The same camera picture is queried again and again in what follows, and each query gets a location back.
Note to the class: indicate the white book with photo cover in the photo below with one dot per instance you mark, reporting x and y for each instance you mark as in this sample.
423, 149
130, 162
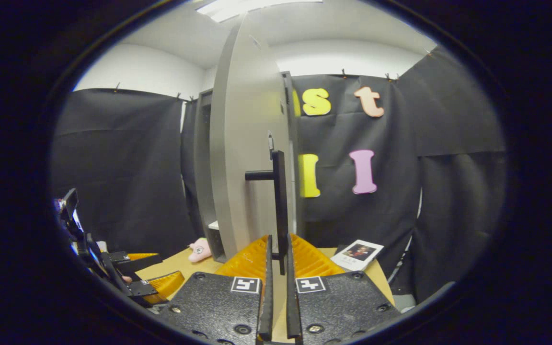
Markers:
357, 254

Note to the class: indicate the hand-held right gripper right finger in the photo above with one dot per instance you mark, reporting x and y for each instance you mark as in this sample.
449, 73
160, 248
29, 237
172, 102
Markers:
338, 306

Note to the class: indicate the dark grey cabinet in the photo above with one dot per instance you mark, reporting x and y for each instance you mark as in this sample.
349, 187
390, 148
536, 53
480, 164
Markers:
204, 167

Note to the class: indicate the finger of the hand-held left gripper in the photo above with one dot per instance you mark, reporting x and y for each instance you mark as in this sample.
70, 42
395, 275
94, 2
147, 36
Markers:
134, 262
161, 287

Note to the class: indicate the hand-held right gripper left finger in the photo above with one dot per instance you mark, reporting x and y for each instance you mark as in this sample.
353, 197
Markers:
218, 306

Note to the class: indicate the long ceiling light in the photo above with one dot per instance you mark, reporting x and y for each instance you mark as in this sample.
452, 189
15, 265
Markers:
252, 7

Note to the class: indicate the black backdrop cloth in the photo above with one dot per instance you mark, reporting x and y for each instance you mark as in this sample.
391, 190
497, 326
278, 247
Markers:
122, 167

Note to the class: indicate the pink plush toy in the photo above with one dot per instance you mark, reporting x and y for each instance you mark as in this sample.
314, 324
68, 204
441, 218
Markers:
200, 250

